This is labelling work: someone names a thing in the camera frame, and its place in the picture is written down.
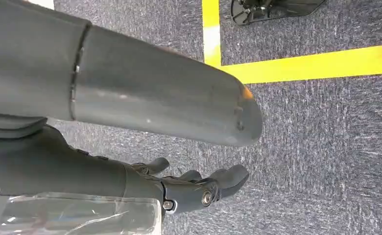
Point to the clear plastic cover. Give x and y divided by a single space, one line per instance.
80 217

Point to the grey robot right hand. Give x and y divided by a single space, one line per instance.
145 97

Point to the robot right arm ribbed sleeve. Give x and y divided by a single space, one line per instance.
9 126

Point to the black robot foot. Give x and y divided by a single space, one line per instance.
275 11

